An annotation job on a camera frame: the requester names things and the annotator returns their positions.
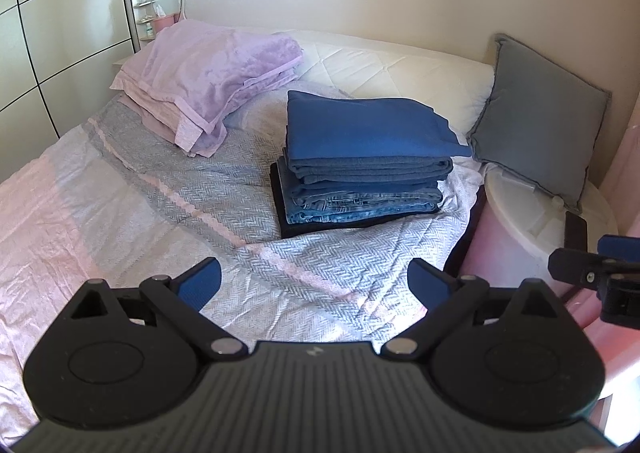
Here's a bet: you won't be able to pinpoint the white quilted pillow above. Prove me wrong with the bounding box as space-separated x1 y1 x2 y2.
235 26 496 134

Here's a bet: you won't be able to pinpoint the white round side table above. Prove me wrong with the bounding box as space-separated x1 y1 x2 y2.
457 163 621 314

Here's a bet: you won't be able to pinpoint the folded blue jeans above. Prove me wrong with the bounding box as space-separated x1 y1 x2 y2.
277 186 443 225

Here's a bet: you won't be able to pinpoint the grey cushion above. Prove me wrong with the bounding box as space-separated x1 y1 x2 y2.
465 33 613 214

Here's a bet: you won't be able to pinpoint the white wardrobe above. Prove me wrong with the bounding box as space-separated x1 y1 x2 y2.
0 0 138 184

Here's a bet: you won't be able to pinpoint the grey-blue folded garment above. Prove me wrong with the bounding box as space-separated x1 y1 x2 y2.
280 158 443 201

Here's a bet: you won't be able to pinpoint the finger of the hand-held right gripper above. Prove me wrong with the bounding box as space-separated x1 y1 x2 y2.
597 234 640 260
547 247 640 291

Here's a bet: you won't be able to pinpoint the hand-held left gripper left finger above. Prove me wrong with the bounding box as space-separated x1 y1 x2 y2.
65 256 247 362

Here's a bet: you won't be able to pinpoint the purple folded blanket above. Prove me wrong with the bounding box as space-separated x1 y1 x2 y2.
109 19 306 159

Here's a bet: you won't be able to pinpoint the blue garment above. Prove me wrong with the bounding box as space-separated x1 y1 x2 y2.
286 90 473 185

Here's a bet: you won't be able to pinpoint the dark brown rectangular object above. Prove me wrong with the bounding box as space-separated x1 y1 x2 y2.
564 211 589 252

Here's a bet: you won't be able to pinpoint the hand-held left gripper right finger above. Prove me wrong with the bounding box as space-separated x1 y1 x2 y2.
381 257 571 362

